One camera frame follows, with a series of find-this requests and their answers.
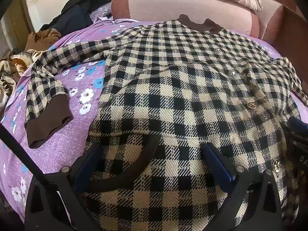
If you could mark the tiger print blanket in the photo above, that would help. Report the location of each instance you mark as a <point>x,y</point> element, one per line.
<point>12,67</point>

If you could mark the brown garment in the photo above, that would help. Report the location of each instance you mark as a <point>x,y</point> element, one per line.
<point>39,39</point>

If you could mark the purple floral bedsheet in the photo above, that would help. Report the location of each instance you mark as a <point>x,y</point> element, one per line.
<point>60,134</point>

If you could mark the pink cushion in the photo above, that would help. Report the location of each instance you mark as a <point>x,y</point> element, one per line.
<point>269,7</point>

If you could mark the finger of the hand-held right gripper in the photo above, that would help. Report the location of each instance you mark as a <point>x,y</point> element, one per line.
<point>299,126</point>

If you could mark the black beige checkered jacket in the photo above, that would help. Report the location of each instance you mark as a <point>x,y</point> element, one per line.
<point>173,96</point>

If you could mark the wooden cabinet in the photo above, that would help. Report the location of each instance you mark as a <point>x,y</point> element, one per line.
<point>14,21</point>

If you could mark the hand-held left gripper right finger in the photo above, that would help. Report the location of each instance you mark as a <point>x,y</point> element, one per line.
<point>217,166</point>

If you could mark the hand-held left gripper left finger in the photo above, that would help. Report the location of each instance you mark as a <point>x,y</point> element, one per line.
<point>86,164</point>

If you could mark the black clothing pile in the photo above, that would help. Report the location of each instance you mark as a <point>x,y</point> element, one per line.
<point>77,9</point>

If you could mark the clear plastic bag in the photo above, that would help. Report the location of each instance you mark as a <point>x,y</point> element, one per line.
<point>102,13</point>

